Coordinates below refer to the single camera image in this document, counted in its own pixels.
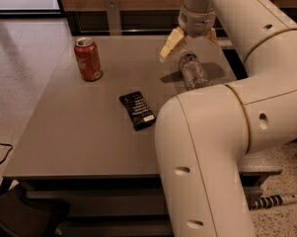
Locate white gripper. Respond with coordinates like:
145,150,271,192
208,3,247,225
159,5,218,62

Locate red soda can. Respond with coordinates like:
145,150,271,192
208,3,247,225
74,38,103,82

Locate black cable on floor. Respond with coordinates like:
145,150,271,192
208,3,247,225
0,138,14,170

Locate left metal wall bracket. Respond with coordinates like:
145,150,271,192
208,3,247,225
105,0,122,36

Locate striped black white cable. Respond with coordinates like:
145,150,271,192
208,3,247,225
251,193,297,211

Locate black snack packet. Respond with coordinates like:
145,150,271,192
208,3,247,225
119,91,157,131

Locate clear plastic water bottle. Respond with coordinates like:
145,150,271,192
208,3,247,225
179,50,211,91

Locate grey drawer cabinet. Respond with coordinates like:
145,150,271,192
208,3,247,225
3,34,283,237

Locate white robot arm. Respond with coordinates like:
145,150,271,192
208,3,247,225
155,0,297,237

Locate dark chair seat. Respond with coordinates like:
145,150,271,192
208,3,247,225
0,185,69,237

